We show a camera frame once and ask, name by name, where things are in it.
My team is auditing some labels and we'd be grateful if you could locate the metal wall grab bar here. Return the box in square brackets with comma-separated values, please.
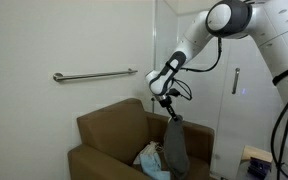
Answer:
[52, 68, 139, 84]

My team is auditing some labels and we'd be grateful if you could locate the white cloth with strings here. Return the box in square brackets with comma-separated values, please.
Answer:
[132, 141, 165, 166]

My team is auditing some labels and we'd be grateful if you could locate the wooden stool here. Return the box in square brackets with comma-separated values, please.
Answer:
[240, 144, 275, 165]

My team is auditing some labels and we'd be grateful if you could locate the purple box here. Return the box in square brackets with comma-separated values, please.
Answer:
[246, 157, 273, 177]

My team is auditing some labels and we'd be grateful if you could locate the brown armchair couch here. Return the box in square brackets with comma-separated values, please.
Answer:
[67, 97, 216, 180]

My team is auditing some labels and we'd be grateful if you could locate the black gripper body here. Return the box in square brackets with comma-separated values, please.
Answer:
[157, 95, 176, 114]

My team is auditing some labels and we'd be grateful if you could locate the metal shower door handle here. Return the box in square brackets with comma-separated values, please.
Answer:
[231, 67, 241, 95]

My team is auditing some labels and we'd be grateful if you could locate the dark grey cloth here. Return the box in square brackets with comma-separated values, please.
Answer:
[162, 114, 191, 180]

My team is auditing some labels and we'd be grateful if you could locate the light blue cloth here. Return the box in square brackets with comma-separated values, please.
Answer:
[139, 153, 172, 180]

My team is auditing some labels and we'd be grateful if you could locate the glass shower enclosure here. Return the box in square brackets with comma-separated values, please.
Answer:
[152, 0, 288, 180]

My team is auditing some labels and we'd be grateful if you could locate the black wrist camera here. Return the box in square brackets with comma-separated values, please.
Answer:
[167, 87, 182, 98]

